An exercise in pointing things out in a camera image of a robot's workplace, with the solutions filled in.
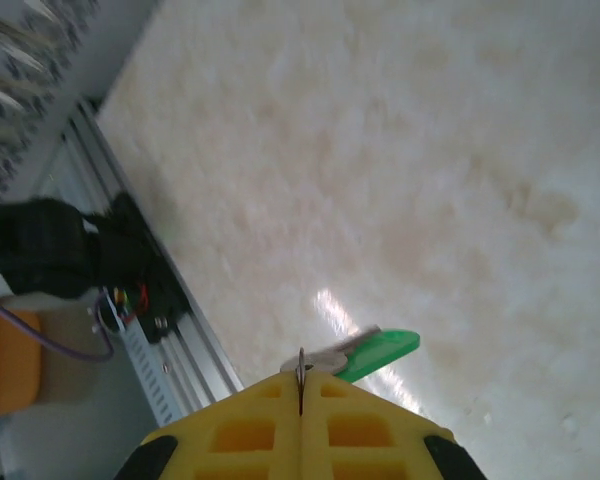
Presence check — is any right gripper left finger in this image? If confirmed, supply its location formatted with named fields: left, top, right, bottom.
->
left=114, top=372, right=302, bottom=480

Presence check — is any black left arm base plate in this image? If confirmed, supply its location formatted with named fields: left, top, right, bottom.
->
left=94, top=192, right=189, bottom=346

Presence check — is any grey sheet metal panel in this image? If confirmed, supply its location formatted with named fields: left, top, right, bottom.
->
left=0, top=279, right=181, bottom=480

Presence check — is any small silver key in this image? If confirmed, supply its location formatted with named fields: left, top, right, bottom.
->
left=279, top=324, right=384, bottom=376

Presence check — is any wide aluminium mounting rail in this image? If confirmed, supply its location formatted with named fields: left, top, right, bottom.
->
left=62, top=97, right=246, bottom=401

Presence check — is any orange box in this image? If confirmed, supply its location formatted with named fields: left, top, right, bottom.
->
left=0, top=305, right=44, bottom=426

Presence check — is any green plastic key tag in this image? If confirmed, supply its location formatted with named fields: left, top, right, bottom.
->
left=332, top=327, right=422, bottom=385

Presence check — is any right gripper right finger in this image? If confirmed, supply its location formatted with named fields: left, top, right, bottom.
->
left=300, top=372, right=486, bottom=480

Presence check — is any grey slotted cable duct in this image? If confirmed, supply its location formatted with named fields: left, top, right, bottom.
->
left=122, top=319, right=191, bottom=429

